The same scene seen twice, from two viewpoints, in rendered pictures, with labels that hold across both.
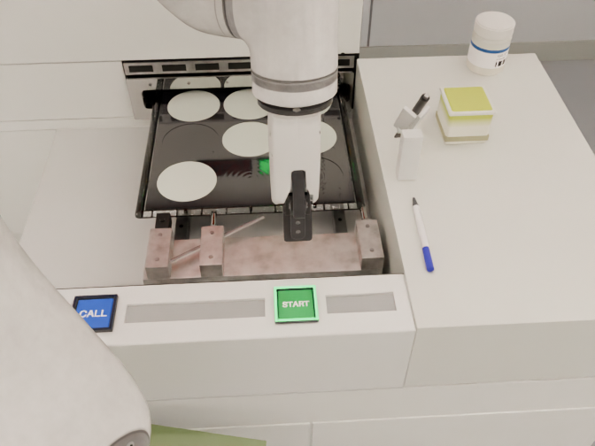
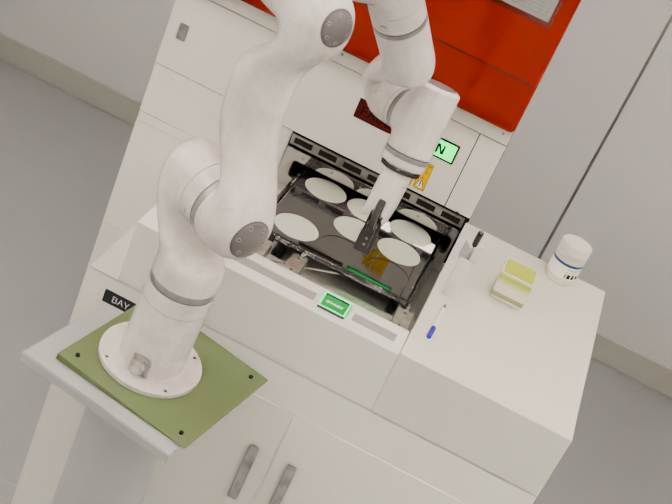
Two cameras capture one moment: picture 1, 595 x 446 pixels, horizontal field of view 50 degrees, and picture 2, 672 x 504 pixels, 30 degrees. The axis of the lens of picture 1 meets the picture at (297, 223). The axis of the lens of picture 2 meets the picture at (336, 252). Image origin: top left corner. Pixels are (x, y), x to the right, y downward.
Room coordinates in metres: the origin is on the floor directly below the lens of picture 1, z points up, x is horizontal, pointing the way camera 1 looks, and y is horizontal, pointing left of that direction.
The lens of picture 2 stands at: (-1.50, -0.26, 2.20)
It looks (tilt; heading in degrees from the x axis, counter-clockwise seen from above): 29 degrees down; 9
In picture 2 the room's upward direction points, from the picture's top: 24 degrees clockwise
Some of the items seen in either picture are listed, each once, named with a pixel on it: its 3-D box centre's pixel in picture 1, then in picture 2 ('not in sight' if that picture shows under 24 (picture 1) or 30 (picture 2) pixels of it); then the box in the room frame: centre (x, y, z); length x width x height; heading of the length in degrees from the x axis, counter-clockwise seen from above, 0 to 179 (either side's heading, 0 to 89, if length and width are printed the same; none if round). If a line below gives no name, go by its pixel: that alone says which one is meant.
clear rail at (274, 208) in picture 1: (251, 210); (331, 265); (0.74, 0.08, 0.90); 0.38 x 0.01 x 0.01; 93
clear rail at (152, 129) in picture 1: (150, 144); (281, 194); (0.91, 0.27, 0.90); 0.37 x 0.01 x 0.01; 3
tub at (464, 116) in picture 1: (463, 115); (513, 283); (0.86, -0.27, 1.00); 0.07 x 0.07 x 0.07; 4
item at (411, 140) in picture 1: (408, 135); (464, 265); (0.76, -0.17, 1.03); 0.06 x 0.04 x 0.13; 3
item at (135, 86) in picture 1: (242, 94); (365, 203); (1.07, 0.11, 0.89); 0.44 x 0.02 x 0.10; 93
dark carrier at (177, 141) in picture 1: (250, 139); (354, 230); (0.92, 0.09, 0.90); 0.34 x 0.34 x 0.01; 3
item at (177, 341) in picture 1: (204, 341); (262, 305); (0.49, 0.13, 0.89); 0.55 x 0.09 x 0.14; 93
